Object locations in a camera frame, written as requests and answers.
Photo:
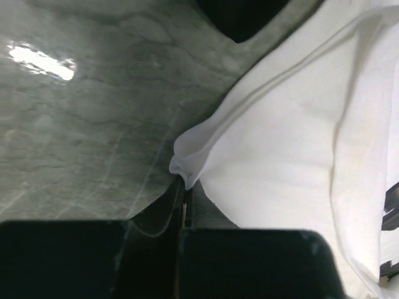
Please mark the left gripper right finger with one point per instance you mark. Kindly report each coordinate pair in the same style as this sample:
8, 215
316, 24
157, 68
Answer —
220, 260

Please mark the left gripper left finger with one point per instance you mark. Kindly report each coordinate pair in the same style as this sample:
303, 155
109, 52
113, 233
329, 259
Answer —
128, 258

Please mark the white printed t shirt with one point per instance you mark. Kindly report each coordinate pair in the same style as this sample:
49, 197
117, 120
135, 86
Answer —
308, 139

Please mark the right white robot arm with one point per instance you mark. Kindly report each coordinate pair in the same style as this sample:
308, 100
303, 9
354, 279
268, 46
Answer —
242, 20

